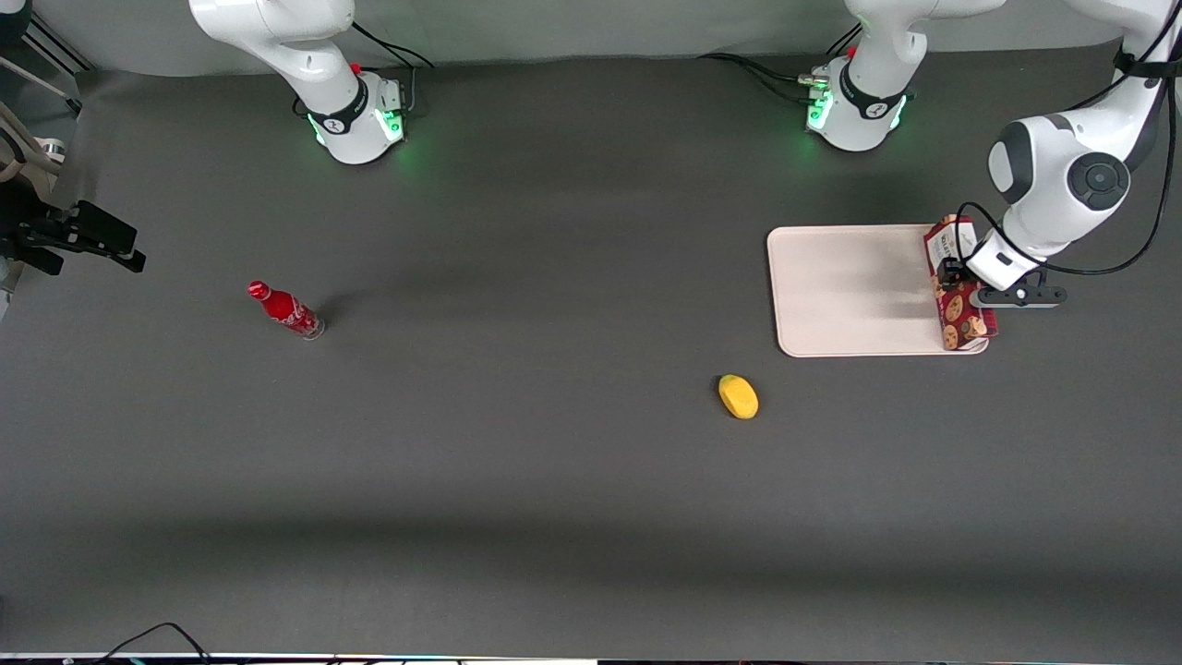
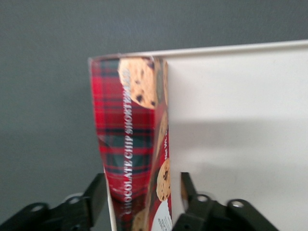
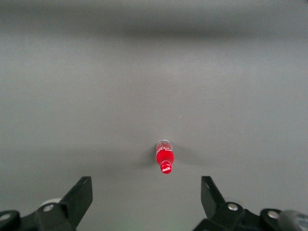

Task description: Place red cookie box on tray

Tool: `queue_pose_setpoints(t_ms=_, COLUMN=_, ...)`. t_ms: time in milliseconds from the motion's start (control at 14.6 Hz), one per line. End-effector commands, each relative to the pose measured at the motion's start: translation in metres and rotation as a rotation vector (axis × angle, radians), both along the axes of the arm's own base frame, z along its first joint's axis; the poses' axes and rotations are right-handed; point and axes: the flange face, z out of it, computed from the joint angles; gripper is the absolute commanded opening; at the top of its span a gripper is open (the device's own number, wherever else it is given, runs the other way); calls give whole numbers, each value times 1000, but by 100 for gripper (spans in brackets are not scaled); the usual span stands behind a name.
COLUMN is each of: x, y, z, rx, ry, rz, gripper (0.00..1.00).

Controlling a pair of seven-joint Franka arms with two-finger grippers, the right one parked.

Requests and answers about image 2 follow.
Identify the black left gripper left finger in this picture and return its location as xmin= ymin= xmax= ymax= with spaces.
xmin=0 ymin=172 xmax=108 ymax=231

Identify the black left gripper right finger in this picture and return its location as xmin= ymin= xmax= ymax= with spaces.
xmin=171 ymin=171 xmax=285 ymax=231

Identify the red tartan cookie box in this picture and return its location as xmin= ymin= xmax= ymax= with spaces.
xmin=87 ymin=55 xmax=174 ymax=231

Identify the beige plastic tray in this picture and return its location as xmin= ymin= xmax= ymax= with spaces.
xmin=115 ymin=39 xmax=308 ymax=231

